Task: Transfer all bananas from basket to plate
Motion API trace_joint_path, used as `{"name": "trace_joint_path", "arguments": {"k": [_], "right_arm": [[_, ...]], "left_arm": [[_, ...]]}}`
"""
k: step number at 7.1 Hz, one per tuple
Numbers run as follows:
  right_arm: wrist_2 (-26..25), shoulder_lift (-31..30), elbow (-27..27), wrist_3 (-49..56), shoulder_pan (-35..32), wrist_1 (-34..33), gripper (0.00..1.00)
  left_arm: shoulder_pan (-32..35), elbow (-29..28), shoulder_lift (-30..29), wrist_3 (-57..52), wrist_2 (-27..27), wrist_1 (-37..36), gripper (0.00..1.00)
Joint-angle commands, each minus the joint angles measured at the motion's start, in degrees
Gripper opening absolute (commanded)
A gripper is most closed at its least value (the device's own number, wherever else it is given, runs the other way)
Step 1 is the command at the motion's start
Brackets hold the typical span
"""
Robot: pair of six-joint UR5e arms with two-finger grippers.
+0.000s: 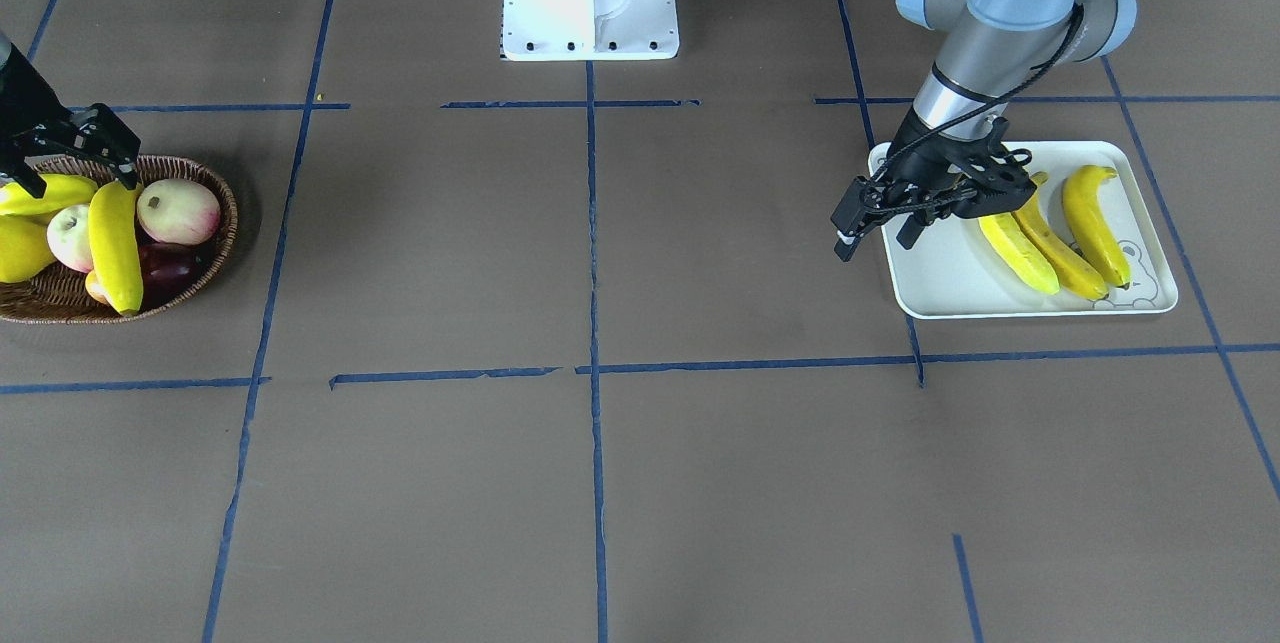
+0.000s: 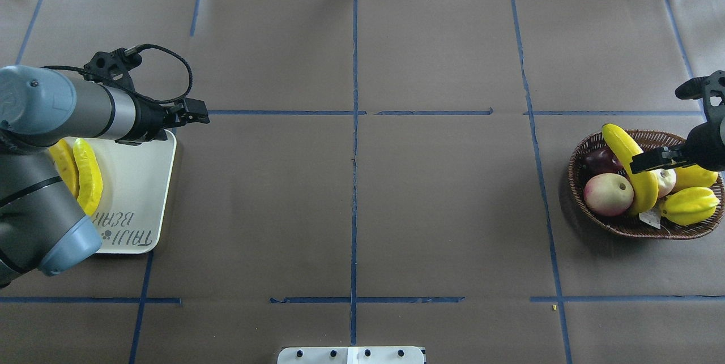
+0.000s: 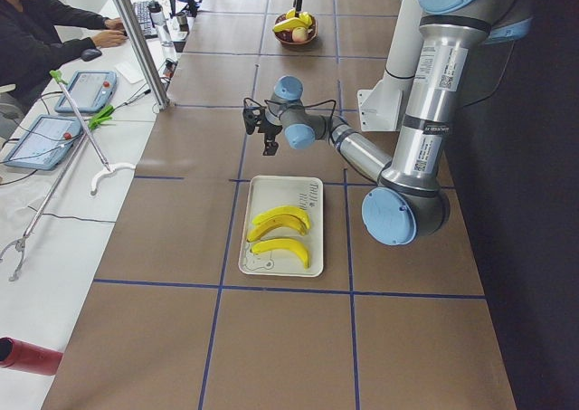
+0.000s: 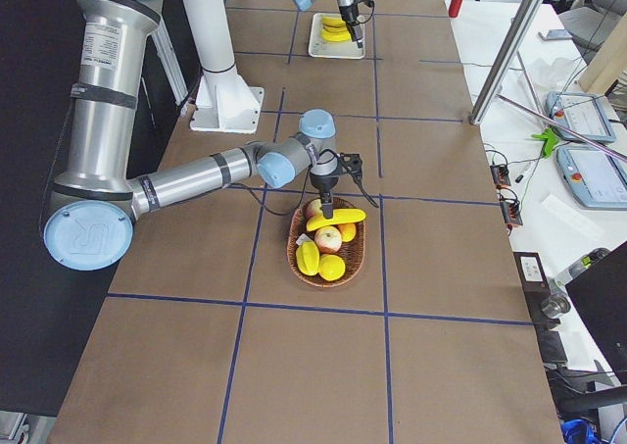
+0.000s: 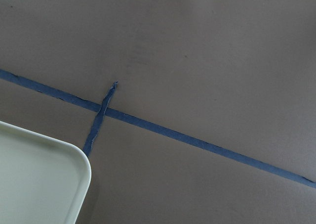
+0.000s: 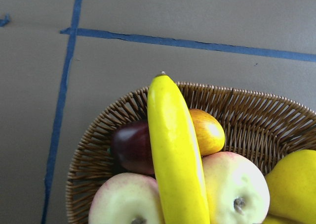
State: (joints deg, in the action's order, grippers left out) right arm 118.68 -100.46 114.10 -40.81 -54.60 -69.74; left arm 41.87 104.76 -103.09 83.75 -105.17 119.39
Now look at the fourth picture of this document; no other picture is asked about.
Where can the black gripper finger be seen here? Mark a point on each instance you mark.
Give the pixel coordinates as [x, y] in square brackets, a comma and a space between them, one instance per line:
[327, 206]
[359, 35]
[353, 29]

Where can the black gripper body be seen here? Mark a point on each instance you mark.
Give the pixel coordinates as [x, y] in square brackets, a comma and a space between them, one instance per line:
[323, 183]
[349, 12]

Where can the yellow banana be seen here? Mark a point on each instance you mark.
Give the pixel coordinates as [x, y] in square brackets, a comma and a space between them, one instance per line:
[333, 22]
[335, 37]
[339, 216]
[334, 29]

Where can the brown wicker basket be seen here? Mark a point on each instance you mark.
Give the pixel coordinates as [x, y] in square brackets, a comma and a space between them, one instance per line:
[352, 252]

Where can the pink peach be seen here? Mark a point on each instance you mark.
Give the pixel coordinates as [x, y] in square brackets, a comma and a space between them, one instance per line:
[314, 208]

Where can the orange fruit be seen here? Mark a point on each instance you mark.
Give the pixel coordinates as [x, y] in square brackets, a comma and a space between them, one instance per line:
[348, 231]

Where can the cream bear print tray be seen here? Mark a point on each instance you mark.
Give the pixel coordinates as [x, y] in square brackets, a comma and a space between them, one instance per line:
[321, 48]

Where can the yellow star fruit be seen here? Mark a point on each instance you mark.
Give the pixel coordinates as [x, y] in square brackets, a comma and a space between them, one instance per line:
[307, 258]

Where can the yellow lemon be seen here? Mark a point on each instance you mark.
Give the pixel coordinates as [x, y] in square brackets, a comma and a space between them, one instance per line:
[331, 267]

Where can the green clamp tool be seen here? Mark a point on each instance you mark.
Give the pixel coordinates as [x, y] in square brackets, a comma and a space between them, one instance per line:
[550, 140]

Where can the upper teach pendant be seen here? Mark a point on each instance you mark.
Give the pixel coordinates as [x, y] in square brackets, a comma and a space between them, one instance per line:
[581, 112]

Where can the teach pendant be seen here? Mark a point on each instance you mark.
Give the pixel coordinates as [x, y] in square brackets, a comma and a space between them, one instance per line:
[581, 112]
[597, 180]

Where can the lower teach pendant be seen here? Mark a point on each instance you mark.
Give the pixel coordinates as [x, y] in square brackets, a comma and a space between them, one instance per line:
[597, 180]

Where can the black monitor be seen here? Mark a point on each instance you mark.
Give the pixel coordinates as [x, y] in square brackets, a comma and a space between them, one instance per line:
[599, 297]

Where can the aluminium frame post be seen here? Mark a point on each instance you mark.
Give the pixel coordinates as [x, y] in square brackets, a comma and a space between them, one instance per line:
[517, 31]

